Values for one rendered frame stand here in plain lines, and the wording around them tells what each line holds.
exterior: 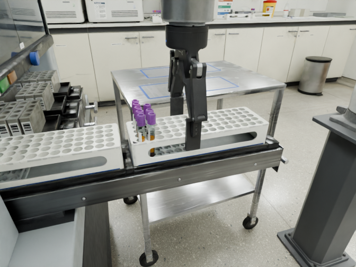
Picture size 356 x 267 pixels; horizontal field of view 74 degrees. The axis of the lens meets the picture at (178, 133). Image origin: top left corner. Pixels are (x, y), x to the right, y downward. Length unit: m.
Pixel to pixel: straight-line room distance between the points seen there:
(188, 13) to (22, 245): 0.47
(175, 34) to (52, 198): 0.35
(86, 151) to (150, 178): 0.13
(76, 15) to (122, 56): 0.56
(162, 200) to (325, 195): 0.69
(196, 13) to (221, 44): 2.68
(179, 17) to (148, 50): 2.40
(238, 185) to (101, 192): 0.89
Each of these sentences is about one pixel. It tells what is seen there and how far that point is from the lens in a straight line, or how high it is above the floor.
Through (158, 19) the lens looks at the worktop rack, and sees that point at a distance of 2.75.
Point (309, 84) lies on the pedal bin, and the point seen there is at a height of 0.14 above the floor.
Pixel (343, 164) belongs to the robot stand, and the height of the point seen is 0.57.
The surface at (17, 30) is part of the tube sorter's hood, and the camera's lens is 0.65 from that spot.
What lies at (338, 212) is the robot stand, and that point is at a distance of 1.17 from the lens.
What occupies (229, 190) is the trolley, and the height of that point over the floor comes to 0.28.
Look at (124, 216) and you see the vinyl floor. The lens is 1.49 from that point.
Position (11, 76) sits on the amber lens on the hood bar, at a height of 0.98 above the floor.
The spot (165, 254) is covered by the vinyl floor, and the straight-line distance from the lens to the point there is 1.32.
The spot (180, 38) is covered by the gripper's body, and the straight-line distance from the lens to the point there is 0.42.
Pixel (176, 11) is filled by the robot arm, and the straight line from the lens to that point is 0.41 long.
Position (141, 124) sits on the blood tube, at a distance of 0.43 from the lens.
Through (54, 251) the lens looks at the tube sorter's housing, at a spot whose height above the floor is 0.73.
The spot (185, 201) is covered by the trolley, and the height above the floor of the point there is 0.28.
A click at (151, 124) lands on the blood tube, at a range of 0.43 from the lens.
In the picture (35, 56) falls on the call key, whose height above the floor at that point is 0.99.
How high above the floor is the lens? 1.09
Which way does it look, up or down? 29 degrees down
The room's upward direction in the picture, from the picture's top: straight up
